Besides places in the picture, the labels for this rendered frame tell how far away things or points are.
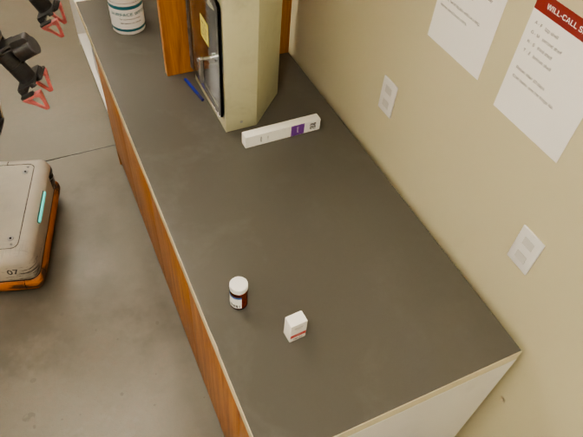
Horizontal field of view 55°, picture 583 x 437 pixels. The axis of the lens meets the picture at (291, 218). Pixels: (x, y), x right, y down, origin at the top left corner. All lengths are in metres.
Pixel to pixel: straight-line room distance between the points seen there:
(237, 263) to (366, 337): 0.40
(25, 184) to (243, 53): 1.42
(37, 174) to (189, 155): 1.17
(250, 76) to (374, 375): 0.97
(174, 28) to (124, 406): 1.44
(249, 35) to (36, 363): 1.59
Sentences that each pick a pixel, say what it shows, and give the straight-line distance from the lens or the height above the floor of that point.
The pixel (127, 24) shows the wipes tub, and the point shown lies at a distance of 2.38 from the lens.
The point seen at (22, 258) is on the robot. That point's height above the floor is 0.26.
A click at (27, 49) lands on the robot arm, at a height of 1.19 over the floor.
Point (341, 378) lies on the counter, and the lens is 1.37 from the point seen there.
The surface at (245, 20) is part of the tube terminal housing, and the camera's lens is 1.69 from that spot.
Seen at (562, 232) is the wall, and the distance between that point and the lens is 1.34.
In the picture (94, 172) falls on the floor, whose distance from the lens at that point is 3.19.
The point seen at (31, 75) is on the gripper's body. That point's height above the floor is 1.09.
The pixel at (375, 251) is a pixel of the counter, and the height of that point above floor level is 0.94.
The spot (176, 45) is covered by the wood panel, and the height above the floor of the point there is 1.06.
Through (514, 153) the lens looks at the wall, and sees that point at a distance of 1.37.
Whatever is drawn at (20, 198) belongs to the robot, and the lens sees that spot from 2.76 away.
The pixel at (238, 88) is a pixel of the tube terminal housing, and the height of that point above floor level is 1.11.
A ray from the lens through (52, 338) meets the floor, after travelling 2.60.
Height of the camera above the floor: 2.17
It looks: 49 degrees down
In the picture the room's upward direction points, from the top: 6 degrees clockwise
